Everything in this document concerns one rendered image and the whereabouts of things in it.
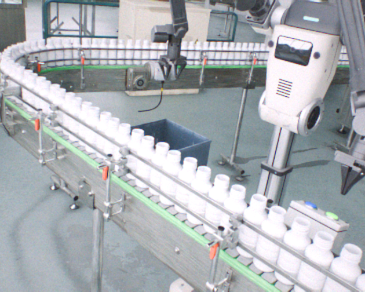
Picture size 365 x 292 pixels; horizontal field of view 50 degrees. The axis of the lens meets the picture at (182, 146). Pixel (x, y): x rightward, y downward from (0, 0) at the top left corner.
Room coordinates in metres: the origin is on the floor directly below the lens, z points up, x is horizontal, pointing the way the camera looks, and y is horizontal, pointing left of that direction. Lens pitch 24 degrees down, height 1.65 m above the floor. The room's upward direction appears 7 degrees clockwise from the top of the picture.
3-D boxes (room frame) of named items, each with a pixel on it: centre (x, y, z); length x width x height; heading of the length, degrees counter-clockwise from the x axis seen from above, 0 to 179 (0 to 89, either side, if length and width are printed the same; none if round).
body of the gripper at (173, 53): (1.66, 0.09, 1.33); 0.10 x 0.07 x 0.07; 136
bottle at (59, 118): (1.47, 0.50, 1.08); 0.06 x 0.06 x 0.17
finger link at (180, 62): (1.67, 0.07, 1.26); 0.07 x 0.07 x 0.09; 46
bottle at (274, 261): (0.79, -0.24, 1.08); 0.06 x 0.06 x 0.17
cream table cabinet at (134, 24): (5.58, 0.47, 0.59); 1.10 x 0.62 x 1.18; 119
